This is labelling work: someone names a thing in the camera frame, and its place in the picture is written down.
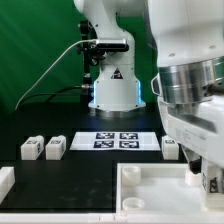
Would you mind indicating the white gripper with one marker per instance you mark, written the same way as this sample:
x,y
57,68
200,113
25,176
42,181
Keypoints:
x,y
201,131

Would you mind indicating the black camera stand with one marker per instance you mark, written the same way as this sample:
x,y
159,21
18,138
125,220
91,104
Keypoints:
x,y
91,55

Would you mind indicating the white sheet with AprilTags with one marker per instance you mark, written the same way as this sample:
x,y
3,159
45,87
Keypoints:
x,y
131,141

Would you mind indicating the white L-shaped obstacle fence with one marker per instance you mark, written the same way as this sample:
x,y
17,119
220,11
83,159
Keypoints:
x,y
113,218

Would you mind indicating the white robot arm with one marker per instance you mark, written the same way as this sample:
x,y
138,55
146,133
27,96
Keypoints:
x,y
189,38

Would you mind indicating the white square tabletop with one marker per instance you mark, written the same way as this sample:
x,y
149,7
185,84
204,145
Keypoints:
x,y
162,188

